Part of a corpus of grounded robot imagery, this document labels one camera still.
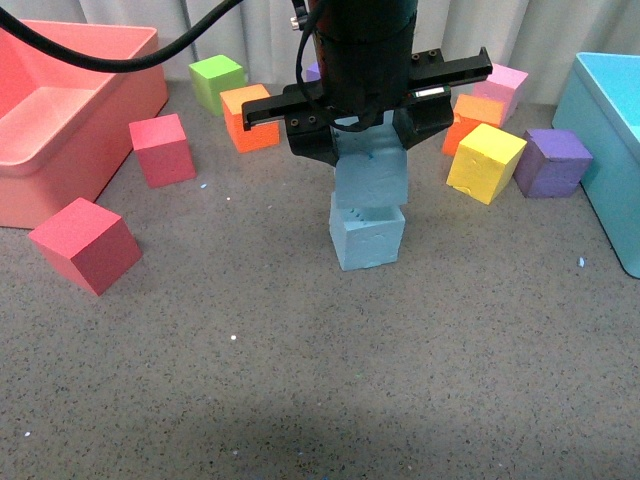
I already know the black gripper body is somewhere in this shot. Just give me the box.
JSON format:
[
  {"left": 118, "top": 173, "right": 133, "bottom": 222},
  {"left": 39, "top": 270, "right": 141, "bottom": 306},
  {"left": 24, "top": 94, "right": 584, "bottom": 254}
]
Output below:
[{"left": 242, "top": 1, "right": 493, "bottom": 131}]

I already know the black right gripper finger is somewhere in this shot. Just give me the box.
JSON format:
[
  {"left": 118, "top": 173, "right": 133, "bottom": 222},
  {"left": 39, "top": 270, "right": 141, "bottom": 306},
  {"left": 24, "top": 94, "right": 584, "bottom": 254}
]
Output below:
[{"left": 392, "top": 88, "right": 454, "bottom": 150}]

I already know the light blue base cube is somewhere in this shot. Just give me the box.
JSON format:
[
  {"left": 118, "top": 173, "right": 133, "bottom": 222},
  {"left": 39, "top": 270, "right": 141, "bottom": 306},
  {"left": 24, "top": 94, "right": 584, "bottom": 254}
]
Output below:
[{"left": 329, "top": 192, "right": 405, "bottom": 271}]

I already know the pink plastic bin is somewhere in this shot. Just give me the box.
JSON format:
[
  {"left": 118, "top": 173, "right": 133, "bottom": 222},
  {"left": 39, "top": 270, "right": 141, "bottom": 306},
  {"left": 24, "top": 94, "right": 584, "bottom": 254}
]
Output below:
[{"left": 1, "top": 32, "right": 168, "bottom": 229}]

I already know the white curtain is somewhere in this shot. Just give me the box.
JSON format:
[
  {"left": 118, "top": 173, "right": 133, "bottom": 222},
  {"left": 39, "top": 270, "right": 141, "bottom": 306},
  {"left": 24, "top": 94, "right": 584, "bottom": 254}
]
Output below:
[{"left": 1, "top": 0, "right": 639, "bottom": 104}]

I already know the orange foam cube left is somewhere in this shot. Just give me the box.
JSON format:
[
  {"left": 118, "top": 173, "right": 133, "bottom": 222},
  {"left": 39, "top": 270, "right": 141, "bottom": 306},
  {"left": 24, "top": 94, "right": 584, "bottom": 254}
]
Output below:
[{"left": 220, "top": 84, "right": 280, "bottom": 153}]

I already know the purple foam cube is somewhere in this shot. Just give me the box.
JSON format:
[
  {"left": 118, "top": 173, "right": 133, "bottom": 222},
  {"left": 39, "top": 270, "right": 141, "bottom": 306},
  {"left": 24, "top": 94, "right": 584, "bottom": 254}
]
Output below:
[
  {"left": 305, "top": 62, "right": 321, "bottom": 82},
  {"left": 514, "top": 129, "right": 593, "bottom": 198}
]

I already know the black cable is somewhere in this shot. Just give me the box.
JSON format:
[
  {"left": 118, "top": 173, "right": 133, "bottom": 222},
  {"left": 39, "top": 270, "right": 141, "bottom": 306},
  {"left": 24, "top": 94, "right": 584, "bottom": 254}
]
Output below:
[{"left": 0, "top": 0, "right": 241, "bottom": 74}]

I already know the dark red foam cube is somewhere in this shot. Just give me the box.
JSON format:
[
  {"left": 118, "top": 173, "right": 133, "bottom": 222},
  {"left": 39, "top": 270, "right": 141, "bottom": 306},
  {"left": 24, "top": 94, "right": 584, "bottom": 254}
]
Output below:
[{"left": 129, "top": 113, "right": 197, "bottom": 188}]

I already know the green foam cube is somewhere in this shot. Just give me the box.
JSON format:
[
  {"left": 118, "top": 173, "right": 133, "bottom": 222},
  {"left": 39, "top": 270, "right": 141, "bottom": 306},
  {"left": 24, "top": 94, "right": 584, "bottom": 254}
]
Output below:
[{"left": 189, "top": 55, "right": 246, "bottom": 116}]

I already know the orange foam cube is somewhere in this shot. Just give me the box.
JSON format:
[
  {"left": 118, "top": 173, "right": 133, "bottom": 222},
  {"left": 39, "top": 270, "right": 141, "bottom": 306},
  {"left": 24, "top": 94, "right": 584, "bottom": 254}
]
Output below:
[
  {"left": 442, "top": 94, "right": 504, "bottom": 156},
  {"left": 220, "top": 84, "right": 280, "bottom": 153}
]

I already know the light blue foam cube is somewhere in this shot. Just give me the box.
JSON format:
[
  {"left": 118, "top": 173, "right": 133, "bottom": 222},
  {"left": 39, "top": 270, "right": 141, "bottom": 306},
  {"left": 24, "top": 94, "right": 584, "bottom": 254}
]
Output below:
[{"left": 335, "top": 111, "right": 409, "bottom": 209}]

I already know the pink foam cube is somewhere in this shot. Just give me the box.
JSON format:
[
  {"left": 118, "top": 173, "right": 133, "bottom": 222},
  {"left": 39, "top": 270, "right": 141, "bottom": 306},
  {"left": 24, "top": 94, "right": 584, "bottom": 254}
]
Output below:
[{"left": 472, "top": 63, "right": 529, "bottom": 125}]

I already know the yellow foam cube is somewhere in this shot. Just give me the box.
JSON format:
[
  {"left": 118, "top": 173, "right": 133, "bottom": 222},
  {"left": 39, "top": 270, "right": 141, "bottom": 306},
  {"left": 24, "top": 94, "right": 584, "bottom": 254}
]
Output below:
[{"left": 446, "top": 124, "right": 527, "bottom": 205}]

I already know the purple foam cube rear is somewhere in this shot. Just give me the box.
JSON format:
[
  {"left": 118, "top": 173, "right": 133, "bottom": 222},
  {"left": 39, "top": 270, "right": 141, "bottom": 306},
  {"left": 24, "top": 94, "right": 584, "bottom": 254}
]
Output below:
[{"left": 305, "top": 62, "right": 321, "bottom": 82}]

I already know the light blue plastic bin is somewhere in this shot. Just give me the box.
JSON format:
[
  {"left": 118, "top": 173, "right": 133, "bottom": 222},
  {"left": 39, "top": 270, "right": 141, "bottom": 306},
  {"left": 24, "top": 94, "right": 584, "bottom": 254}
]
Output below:
[{"left": 552, "top": 52, "right": 639, "bottom": 278}]

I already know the purple foam cube right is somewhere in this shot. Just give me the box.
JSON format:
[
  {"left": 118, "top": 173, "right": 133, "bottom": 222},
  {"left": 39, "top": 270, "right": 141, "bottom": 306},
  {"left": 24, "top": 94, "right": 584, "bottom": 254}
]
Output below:
[{"left": 514, "top": 129, "right": 593, "bottom": 198}]

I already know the red foam cube front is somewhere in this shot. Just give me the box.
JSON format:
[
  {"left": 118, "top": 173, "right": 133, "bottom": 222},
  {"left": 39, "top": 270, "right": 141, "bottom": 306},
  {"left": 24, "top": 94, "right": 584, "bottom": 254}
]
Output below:
[{"left": 28, "top": 198, "right": 142, "bottom": 296}]

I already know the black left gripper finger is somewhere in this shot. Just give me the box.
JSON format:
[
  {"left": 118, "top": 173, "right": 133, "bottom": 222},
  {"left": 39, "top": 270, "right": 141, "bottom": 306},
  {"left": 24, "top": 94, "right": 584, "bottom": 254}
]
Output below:
[{"left": 284, "top": 111, "right": 339, "bottom": 167}]

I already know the orange foam cube right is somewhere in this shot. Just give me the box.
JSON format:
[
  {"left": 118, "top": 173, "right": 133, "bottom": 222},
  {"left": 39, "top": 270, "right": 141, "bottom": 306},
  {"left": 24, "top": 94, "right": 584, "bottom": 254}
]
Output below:
[{"left": 442, "top": 94, "right": 504, "bottom": 156}]

